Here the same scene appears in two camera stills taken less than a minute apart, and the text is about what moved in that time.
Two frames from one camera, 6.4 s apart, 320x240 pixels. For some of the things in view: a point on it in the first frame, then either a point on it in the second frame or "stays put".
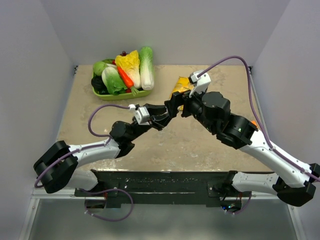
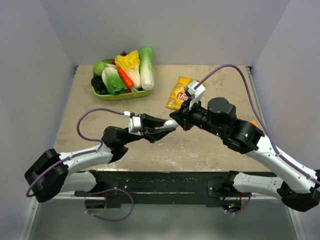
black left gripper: x=158 y=118 → x=149 y=127
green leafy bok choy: x=115 y=85 stays put
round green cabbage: x=98 y=68 stays put
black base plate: x=125 y=187 stays put
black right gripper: x=177 y=99 → x=183 y=118
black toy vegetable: x=99 y=86 stays put
